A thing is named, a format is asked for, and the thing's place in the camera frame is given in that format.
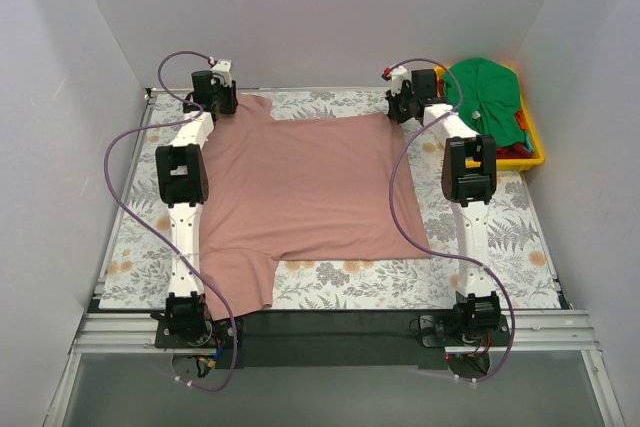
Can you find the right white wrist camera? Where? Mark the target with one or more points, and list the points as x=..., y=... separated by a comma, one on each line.
x=396, y=76

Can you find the pink t shirt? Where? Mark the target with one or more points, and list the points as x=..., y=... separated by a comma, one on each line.
x=300, y=190

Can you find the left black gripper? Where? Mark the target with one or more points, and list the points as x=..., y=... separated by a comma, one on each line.
x=220, y=104

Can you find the aluminium mounting rail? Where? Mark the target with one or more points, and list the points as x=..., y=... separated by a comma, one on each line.
x=544, y=369

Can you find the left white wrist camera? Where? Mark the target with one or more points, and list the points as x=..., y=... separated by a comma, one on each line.
x=222, y=70

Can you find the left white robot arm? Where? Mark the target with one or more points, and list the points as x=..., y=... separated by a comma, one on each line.
x=183, y=186

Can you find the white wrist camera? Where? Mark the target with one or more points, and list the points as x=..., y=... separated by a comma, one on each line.
x=396, y=76
x=222, y=70

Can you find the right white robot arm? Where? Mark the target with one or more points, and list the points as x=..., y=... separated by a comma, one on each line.
x=468, y=182

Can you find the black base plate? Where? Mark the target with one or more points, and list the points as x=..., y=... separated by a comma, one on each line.
x=339, y=338

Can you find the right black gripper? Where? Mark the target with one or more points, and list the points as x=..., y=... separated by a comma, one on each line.
x=398, y=107

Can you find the green t shirt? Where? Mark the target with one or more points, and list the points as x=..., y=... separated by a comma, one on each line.
x=468, y=69

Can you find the floral patterned table mat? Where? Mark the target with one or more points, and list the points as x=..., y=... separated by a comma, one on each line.
x=137, y=266

